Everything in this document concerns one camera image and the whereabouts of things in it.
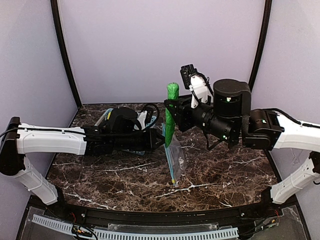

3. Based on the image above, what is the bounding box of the clear zip top bag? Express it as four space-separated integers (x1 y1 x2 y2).
164 134 187 187

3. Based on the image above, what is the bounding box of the black front frame rail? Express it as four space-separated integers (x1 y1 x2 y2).
41 191 282 233

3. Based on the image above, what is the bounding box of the white slotted cable duct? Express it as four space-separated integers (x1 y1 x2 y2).
31 214 240 240

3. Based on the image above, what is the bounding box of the long green toy cucumber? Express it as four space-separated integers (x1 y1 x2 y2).
163 82 180 148

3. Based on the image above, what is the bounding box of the right black corner post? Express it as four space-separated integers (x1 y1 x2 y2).
247 0 273 86

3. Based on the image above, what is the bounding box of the left black corner post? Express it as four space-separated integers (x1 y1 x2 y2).
50 0 83 109

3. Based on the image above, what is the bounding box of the light blue plastic basket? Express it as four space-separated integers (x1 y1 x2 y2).
96 107 159 156

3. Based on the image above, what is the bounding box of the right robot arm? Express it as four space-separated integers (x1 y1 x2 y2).
164 75 320 205

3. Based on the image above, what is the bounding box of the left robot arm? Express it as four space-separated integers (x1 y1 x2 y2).
0 106 165 206

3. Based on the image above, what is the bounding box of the black corner post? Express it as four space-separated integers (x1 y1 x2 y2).
50 0 83 109
247 0 273 86

